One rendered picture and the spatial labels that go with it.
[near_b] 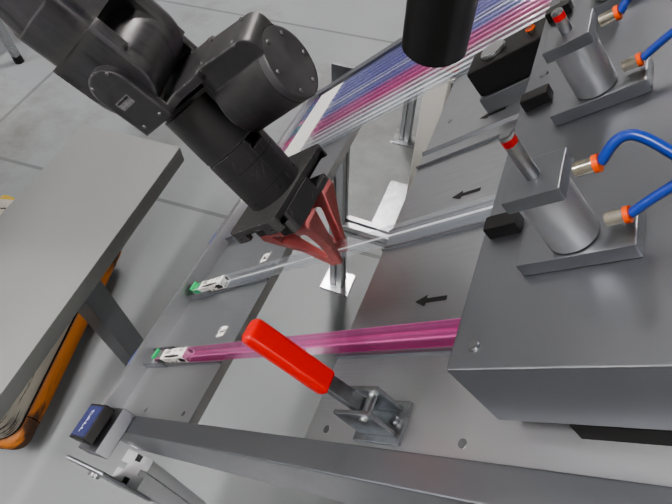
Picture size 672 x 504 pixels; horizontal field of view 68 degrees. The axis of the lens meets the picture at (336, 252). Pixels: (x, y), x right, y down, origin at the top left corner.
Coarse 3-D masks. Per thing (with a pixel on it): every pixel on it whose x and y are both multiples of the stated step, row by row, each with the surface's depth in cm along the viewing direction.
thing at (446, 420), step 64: (448, 128) 52; (512, 128) 44; (448, 192) 44; (384, 256) 44; (448, 256) 38; (384, 320) 38; (384, 384) 34; (448, 384) 30; (384, 448) 30; (448, 448) 27; (512, 448) 25; (576, 448) 22; (640, 448) 21
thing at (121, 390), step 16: (304, 112) 94; (288, 128) 90; (240, 208) 80; (224, 224) 78; (224, 240) 77; (208, 256) 75; (192, 272) 72; (208, 272) 74; (176, 304) 70; (160, 320) 68; (176, 320) 69; (160, 336) 68; (144, 352) 66; (128, 368) 64; (144, 368) 65; (128, 384) 64; (112, 400) 62
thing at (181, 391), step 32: (320, 160) 74; (224, 256) 74; (256, 256) 65; (224, 288) 66; (256, 288) 59; (192, 320) 66; (224, 320) 59; (160, 384) 59; (192, 384) 53; (160, 416) 54; (192, 416) 49
